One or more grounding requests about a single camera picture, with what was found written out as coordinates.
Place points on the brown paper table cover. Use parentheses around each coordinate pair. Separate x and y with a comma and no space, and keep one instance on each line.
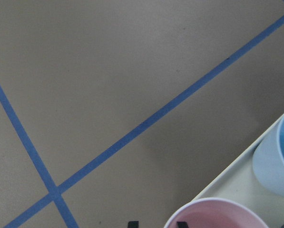
(82,74)

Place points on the light blue plastic cup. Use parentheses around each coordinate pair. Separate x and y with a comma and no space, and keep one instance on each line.
(268,159)

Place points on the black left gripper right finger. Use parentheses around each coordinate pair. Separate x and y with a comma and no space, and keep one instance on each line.
(182,224)

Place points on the pink plastic cup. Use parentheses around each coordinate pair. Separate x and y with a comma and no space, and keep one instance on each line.
(215,213)

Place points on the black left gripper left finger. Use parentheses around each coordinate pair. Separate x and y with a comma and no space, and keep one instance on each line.
(133,224)

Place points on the cream plastic tray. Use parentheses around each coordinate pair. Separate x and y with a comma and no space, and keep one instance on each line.
(238,183)

